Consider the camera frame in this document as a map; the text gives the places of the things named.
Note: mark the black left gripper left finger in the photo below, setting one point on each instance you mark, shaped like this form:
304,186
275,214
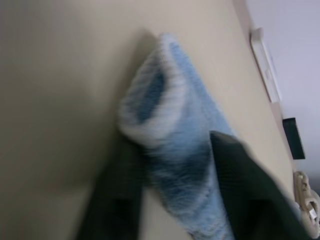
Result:
117,190

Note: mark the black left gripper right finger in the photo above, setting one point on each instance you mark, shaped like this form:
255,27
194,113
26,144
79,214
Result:
247,190

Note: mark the blue towel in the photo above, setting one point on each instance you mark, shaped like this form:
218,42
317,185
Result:
175,117

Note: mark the black box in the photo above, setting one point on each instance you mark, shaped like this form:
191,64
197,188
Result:
294,138

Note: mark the white flat tray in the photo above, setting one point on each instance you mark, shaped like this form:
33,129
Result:
264,65

